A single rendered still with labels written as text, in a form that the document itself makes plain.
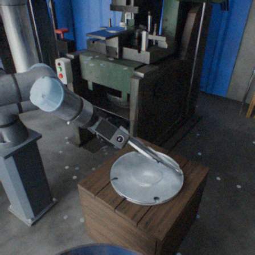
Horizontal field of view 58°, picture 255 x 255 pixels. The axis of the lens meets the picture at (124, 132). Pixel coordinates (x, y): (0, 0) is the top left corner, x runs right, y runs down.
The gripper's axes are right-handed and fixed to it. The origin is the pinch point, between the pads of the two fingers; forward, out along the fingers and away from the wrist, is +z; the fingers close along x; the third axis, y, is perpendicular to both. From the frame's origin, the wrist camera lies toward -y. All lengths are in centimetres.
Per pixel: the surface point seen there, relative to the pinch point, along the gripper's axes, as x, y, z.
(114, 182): 16.9, 2.2, 10.2
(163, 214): 13.9, -19.2, 14.7
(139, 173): 9.1, -0.8, 17.1
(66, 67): -11, 71, 5
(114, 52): -32, 53, 14
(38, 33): -30, 215, 37
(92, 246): 24.5, -20.6, -13.7
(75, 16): -81, 252, 77
